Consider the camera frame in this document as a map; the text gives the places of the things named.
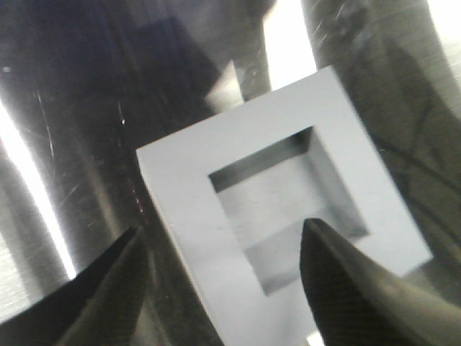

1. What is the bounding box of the gray square hollow base block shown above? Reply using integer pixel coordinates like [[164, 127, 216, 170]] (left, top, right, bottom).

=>
[[137, 68, 431, 345]]

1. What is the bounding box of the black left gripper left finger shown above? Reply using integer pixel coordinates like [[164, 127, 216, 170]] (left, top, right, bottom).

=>
[[1, 229, 149, 345]]

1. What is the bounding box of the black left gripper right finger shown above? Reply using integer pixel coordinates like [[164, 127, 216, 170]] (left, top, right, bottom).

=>
[[299, 218, 460, 345]]

